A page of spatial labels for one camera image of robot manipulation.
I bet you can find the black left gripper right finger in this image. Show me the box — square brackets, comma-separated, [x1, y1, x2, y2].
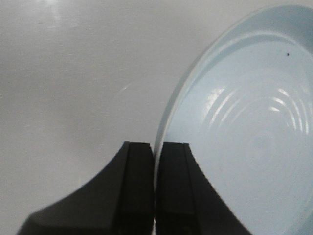
[156, 142, 247, 235]

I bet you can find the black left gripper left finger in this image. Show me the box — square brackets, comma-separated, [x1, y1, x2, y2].
[19, 141, 154, 235]

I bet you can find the light blue plate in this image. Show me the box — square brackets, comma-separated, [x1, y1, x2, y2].
[155, 4, 313, 235]

